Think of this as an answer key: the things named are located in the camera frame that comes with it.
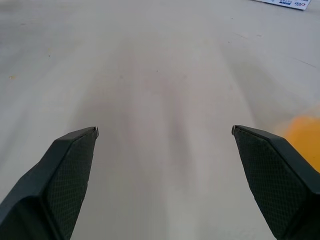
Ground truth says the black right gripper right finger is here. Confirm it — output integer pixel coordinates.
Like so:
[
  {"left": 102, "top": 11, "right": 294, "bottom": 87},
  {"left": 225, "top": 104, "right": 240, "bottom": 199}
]
[{"left": 231, "top": 124, "right": 320, "bottom": 240}]

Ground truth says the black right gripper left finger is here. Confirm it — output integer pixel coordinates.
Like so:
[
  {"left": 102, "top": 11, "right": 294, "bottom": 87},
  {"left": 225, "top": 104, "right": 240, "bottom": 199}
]
[{"left": 0, "top": 126, "right": 100, "bottom": 240}]

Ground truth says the yellow blurred object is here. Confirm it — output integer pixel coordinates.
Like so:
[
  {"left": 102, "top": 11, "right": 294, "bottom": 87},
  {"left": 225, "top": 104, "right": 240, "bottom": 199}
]
[{"left": 284, "top": 113, "right": 320, "bottom": 174}]

